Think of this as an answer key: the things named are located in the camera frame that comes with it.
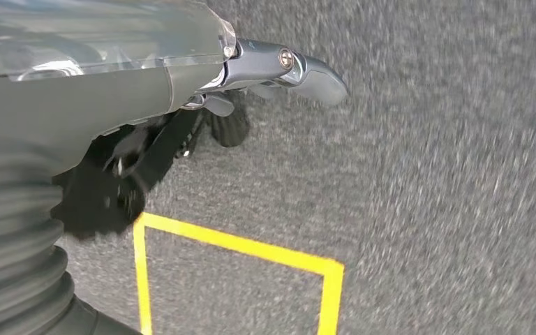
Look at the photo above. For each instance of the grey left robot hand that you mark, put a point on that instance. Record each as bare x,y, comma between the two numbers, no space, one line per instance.
87,106

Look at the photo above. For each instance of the yellow floor tape rectangle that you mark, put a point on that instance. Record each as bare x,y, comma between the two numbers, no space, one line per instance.
141,277

